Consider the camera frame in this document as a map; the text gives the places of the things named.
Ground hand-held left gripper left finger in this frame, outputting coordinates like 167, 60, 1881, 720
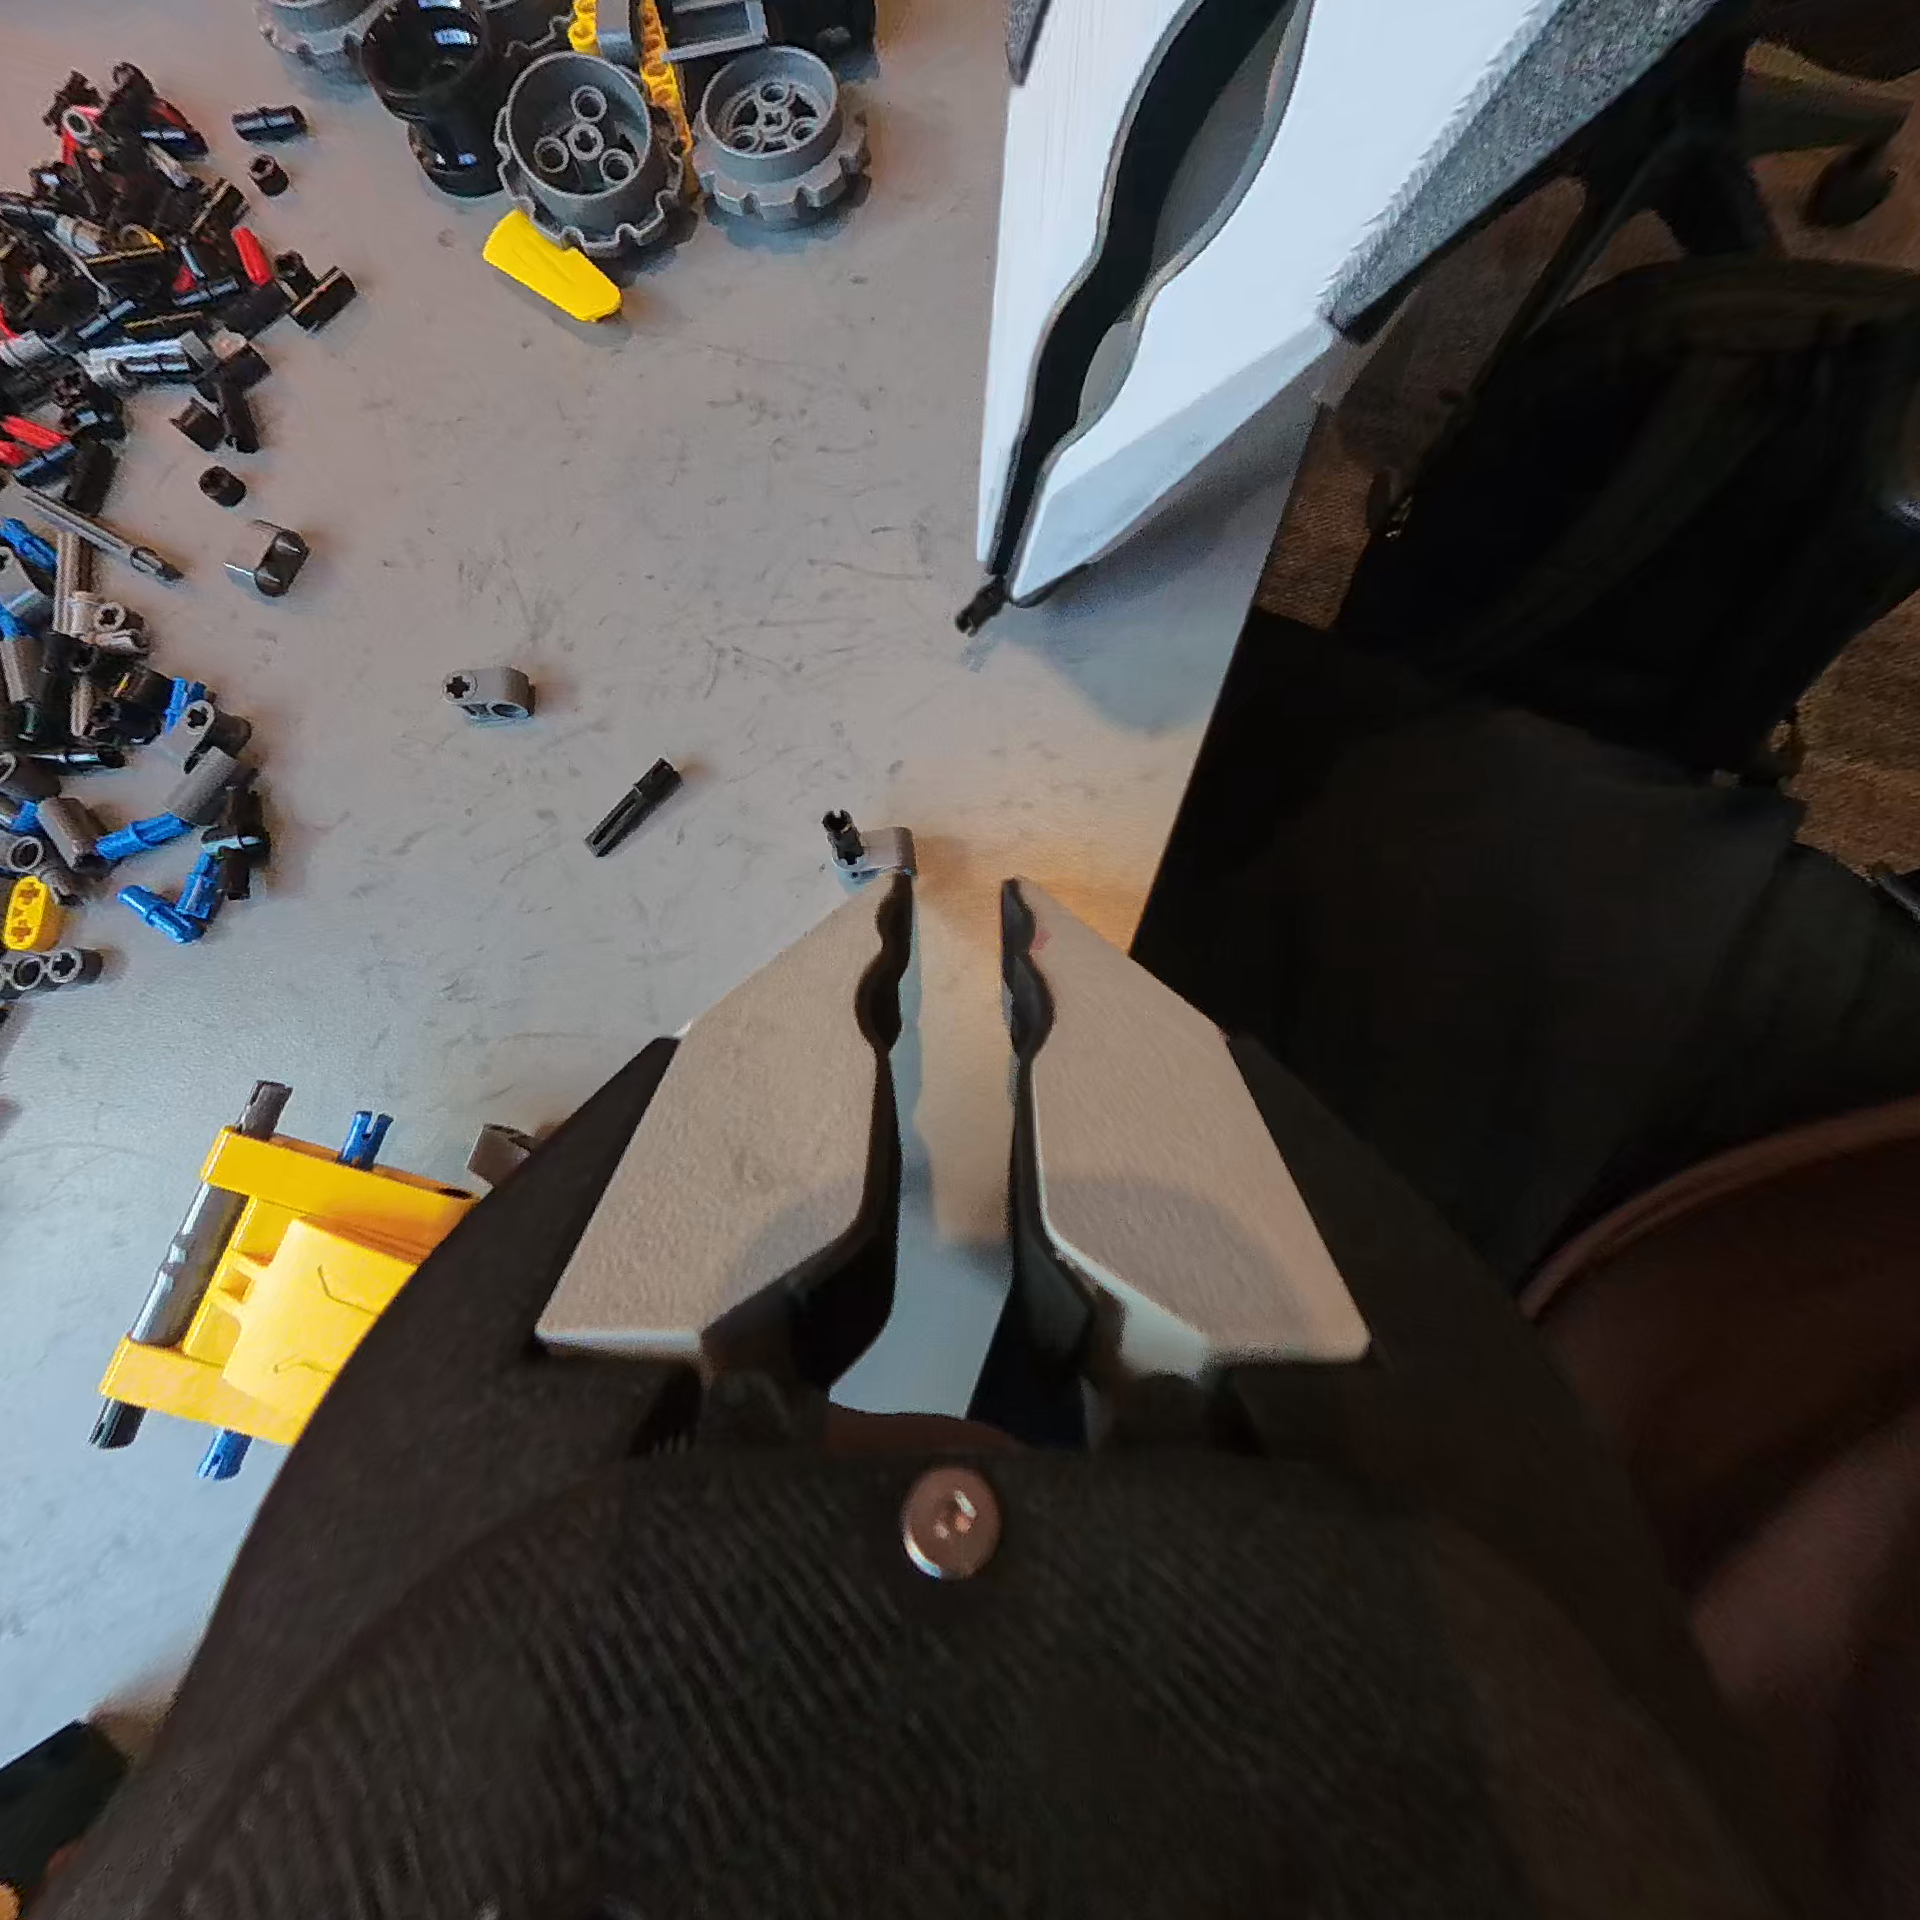
534, 872, 920, 1367

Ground yellow panel piece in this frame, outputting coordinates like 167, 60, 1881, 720
482, 208, 623, 327

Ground black backpack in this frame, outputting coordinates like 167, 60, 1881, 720
1351, 263, 1920, 783

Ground grey desk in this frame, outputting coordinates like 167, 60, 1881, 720
0, 0, 1306, 1771

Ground yellow toy vehicle assembly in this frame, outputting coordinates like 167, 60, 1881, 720
89, 1079, 536, 1481

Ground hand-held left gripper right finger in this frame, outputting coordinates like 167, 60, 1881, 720
997, 879, 1373, 1373

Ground pile of building pieces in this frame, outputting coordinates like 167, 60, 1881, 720
0, 60, 361, 1021

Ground yellow chassis parts with wheels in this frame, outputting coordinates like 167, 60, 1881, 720
256, 0, 880, 203

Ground black battery box yellow beams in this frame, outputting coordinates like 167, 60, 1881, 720
0, 1722, 128, 1893

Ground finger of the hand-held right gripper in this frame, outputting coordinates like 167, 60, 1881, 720
1008, 0, 1550, 605
975, 0, 1205, 586

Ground person's legs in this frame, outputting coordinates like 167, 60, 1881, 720
1130, 599, 1920, 1279

